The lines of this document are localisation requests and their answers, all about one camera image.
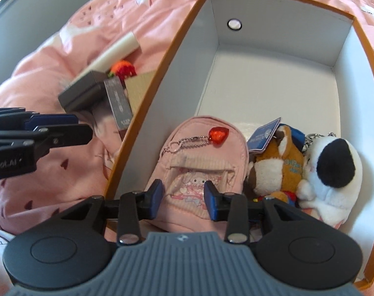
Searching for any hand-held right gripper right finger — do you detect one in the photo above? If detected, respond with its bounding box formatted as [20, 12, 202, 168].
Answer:
[204, 180, 307, 247]

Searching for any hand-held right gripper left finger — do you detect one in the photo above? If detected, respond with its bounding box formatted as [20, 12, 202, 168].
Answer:
[60, 179, 164, 248]

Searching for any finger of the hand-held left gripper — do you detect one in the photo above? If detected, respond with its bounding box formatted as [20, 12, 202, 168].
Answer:
[0, 124, 94, 161]
[0, 107, 79, 131]

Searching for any pink mini backpack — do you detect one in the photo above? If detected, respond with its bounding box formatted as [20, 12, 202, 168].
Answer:
[144, 115, 249, 232]

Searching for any brown white dog plush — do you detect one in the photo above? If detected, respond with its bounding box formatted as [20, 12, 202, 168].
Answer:
[247, 117, 306, 205]

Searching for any red strawberry toy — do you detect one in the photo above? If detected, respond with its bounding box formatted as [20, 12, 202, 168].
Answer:
[107, 61, 137, 79]

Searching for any white cylindrical tube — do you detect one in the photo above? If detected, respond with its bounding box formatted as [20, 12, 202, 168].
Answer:
[88, 32, 143, 71]

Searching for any white black plush toy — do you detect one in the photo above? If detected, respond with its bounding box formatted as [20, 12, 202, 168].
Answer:
[296, 137, 364, 227]

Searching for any orange cardboard box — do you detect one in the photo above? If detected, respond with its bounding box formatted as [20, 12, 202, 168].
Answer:
[105, 0, 374, 290]

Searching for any dark grey box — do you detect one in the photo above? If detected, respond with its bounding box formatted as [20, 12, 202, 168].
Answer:
[58, 70, 109, 114]

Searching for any pink printed blanket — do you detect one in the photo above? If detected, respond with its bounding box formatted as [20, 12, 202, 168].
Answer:
[0, 0, 374, 244]

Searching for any silver box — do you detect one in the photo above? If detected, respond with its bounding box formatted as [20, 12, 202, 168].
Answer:
[104, 76, 133, 130]

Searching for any brown cardboard piece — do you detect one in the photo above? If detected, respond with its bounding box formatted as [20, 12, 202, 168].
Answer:
[124, 70, 158, 116]

